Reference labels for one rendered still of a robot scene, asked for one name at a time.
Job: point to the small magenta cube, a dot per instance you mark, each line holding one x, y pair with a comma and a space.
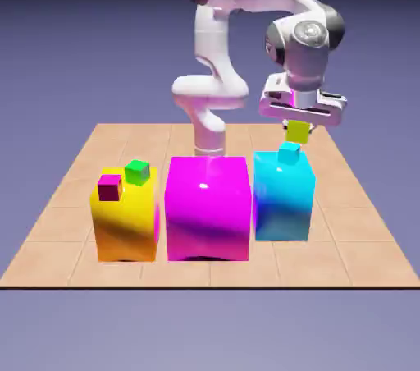
109, 187

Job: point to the small yellow cube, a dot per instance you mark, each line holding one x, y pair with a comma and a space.
298, 132

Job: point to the small cyan cube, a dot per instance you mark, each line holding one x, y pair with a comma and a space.
288, 152

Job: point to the small green cube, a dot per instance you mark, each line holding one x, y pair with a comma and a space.
137, 172

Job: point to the large yellow box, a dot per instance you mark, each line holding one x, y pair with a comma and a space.
126, 223

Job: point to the large cyan box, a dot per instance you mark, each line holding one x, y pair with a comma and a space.
283, 200

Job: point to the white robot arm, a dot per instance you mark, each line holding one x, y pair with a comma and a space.
213, 42

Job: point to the large magenta box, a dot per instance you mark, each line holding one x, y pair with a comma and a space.
207, 210

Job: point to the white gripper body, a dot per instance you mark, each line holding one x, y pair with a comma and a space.
279, 111

